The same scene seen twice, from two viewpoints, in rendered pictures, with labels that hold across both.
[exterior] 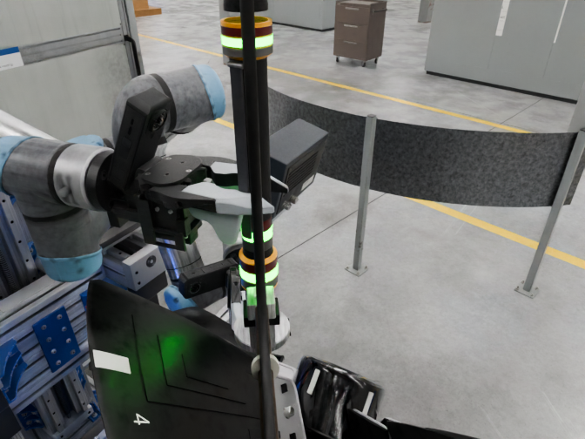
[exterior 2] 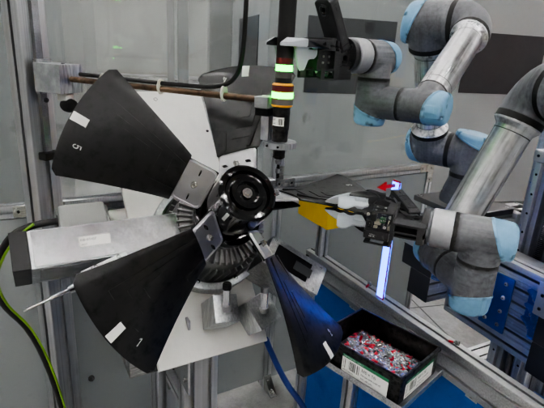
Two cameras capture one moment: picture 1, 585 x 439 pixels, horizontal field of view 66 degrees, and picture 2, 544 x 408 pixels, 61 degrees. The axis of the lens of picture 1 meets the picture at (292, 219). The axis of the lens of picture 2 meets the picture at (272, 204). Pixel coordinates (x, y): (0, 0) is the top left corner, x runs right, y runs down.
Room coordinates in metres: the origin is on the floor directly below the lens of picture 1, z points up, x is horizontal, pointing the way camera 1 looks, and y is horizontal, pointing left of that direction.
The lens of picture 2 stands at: (0.88, -0.78, 1.49)
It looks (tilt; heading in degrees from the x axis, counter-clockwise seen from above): 19 degrees down; 120
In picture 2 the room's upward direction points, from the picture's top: 3 degrees clockwise
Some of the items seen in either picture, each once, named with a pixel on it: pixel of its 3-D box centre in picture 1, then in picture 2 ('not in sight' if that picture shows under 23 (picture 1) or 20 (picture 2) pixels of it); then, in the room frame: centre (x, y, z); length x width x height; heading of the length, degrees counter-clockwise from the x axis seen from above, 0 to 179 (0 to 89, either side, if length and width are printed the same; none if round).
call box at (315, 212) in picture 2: not in sight; (325, 208); (0.32, 0.50, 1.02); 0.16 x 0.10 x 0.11; 151
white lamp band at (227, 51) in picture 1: (247, 48); not in sight; (0.41, 0.04, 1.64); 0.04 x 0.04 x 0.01
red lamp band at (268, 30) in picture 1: (246, 28); not in sight; (0.41, 0.04, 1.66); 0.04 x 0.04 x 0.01
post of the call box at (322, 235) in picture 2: not in sight; (322, 237); (0.32, 0.50, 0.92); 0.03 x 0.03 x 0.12; 61
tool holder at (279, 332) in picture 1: (261, 309); (276, 122); (0.40, 0.04, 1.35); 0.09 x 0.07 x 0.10; 6
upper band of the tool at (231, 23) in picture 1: (246, 37); not in sight; (0.41, 0.04, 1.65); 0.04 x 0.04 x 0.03
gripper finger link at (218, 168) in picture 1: (249, 194); (300, 54); (0.44, 0.05, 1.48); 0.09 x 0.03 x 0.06; 80
